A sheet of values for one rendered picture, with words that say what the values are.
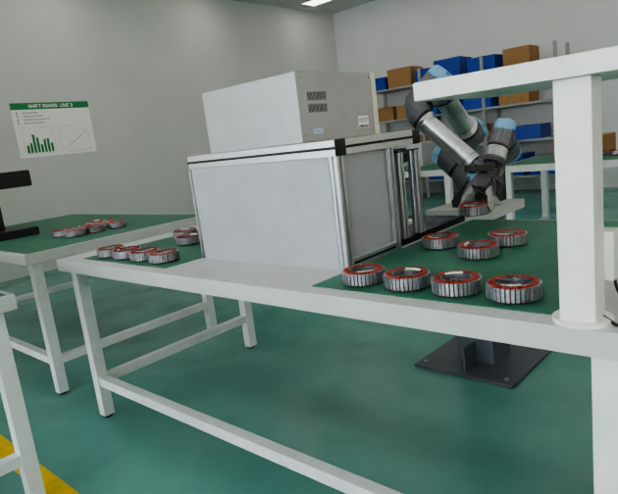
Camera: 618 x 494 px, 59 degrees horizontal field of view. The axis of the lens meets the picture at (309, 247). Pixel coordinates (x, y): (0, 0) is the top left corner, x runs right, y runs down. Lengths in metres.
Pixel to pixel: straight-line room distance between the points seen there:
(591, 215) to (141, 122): 6.97
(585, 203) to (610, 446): 0.45
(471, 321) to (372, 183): 0.66
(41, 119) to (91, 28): 1.31
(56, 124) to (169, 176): 1.60
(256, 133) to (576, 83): 1.02
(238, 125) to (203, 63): 6.63
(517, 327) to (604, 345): 0.15
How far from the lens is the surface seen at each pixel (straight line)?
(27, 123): 7.02
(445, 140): 2.20
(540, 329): 1.09
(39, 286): 3.00
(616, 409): 1.15
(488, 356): 2.69
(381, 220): 1.69
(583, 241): 1.03
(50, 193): 7.03
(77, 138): 7.22
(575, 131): 1.01
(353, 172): 1.58
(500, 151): 2.05
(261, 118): 1.72
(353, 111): 1.81
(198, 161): 1.95
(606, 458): 1.20
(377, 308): 1.25
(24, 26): 7.24
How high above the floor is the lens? 1.12
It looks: 11 degrees down
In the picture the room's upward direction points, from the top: 7 degrees counter-clockwise
